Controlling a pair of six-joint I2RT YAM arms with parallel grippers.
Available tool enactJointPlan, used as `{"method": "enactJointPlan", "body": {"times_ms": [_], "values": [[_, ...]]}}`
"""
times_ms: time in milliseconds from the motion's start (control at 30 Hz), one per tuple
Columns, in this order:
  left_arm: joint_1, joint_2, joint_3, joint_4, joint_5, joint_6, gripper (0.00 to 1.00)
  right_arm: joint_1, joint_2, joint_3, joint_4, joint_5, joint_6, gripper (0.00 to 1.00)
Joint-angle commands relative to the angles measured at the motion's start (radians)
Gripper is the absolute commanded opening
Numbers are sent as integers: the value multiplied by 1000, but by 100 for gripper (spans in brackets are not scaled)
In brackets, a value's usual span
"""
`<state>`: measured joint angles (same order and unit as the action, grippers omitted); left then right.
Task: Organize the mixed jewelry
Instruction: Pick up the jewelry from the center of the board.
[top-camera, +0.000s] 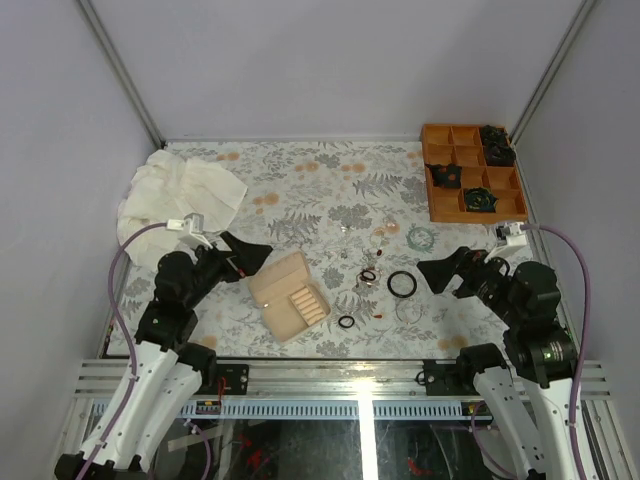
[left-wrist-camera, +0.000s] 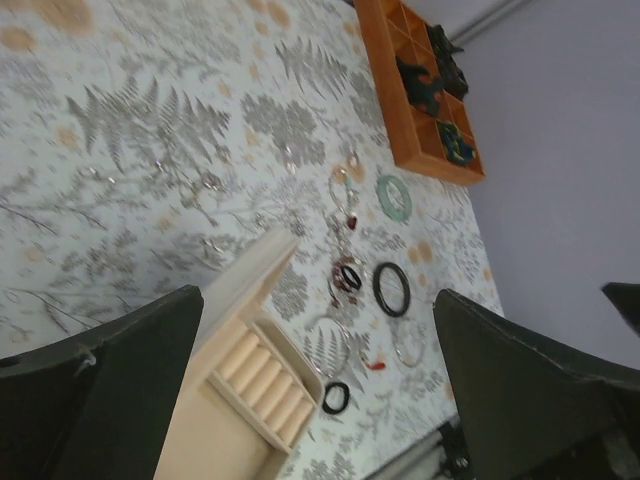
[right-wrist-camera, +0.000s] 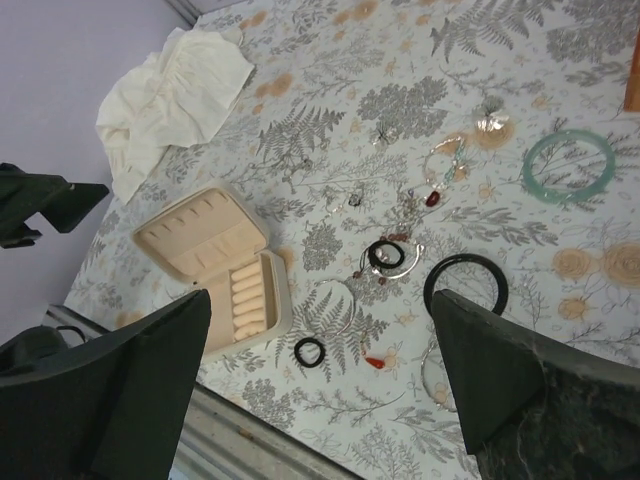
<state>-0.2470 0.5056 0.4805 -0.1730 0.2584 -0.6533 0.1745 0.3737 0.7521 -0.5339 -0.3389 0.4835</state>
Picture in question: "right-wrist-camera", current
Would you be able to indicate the red teardrop pendant earring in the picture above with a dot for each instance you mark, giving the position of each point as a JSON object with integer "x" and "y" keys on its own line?
{"x": 377, "y": 363}

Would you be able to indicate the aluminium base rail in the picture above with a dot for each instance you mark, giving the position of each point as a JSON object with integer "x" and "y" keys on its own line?
{"x": 221, "y": 441}

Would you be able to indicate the white crumpled cloth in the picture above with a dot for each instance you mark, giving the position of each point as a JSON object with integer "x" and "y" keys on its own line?
{"x": 180, "y": 96}

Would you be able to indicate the black bangle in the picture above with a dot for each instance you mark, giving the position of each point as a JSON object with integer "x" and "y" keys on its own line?
{"x": 471, "y": 275}

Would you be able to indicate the floral patterned tablecloth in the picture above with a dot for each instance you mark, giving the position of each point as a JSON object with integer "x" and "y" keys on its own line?
{"x": 298, "y": 148}

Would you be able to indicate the beige jewelry box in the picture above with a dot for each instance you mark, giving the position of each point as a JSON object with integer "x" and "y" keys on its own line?
{"x": 213, "y": 239}

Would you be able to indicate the silver flower brooch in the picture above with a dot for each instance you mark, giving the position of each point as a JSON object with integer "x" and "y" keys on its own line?
{"x": 490, "y": 115}

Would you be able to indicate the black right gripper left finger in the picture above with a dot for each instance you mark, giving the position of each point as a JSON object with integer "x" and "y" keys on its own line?
{"x": 110, "y": 408}

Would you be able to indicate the thin twisted silver bangle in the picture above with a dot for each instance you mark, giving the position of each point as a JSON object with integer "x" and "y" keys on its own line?
{"x": 335, "y": 324}

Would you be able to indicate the small silver earring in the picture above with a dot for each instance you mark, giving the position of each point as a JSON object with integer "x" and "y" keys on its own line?
{"x": 384, "y": 135}

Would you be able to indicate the orange wooden divided tray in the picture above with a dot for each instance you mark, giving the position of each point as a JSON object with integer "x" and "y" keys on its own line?
{"x": 632, "y": 93}

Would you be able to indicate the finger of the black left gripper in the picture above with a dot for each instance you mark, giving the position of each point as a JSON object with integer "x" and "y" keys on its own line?
{"x": 63, "y": 204}

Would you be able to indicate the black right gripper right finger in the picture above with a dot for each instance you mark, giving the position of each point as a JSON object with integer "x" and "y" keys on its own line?
{"x": 531, "y": 407}

